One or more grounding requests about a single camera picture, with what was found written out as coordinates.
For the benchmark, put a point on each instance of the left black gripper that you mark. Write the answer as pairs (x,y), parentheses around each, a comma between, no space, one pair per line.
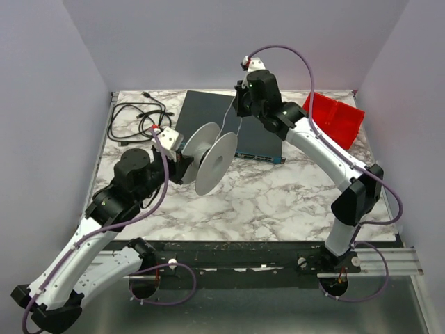
(183,167)

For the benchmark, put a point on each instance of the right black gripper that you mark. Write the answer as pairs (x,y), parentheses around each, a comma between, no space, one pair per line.
(240,101)

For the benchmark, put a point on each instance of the white cable spool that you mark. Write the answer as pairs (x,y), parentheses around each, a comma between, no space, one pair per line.
(212,155)

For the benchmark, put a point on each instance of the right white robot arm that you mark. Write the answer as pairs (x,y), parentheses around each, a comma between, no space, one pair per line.
(258,95)

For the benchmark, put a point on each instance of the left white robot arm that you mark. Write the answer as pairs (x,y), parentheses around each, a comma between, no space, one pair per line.
(56,299)

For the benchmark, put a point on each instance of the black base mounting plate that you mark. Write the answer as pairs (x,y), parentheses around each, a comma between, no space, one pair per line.
(180,265)

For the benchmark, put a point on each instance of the red plastic bin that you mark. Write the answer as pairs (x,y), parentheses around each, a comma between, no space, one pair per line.
(338,120)

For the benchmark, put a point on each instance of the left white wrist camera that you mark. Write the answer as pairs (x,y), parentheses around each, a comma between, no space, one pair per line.
(169,140)

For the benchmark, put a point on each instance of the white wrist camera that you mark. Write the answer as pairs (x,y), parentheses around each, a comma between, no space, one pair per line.
(169,140)
(251,64)

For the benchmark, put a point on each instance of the dark blue network switch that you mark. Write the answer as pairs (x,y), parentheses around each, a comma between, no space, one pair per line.
(254,142)

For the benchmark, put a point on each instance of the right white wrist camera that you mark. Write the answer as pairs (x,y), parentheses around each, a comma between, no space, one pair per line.
(251,64)

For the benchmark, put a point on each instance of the aluminium rail frame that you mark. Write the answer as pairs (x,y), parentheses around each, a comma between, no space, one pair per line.
(367,262)

